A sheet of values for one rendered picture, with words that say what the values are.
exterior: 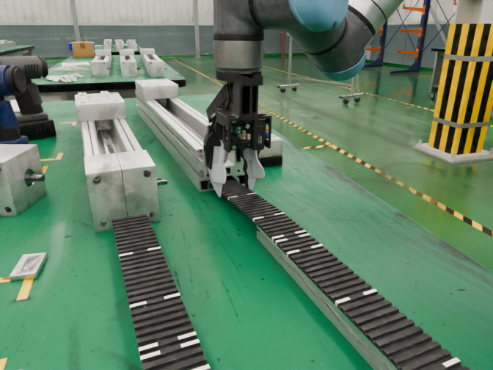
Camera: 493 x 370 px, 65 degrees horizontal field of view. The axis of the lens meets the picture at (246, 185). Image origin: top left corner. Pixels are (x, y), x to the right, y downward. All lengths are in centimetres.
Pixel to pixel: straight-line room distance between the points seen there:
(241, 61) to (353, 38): 17
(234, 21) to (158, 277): 35
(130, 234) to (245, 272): 16
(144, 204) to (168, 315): 27
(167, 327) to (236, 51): 38
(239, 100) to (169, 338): 34
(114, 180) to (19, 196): 20
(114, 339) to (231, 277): 15
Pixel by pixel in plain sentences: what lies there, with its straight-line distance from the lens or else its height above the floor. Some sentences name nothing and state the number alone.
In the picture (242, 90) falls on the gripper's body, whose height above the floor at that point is 98.
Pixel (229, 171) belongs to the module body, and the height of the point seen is 81.
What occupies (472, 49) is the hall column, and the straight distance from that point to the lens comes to 373.
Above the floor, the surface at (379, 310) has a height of 81.
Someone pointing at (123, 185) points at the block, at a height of 85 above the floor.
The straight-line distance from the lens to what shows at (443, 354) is 39.
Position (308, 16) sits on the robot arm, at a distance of 52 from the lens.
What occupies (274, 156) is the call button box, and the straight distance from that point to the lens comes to 87.
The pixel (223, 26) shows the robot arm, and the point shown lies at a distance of 59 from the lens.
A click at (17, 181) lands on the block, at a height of 83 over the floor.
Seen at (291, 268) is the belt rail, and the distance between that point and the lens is 50.
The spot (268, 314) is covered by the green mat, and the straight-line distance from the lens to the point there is 45.
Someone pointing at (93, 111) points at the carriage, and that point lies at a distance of 100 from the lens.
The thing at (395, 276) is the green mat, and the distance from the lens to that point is 54.
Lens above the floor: 107
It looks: 22 degrees down
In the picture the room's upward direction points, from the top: straight up
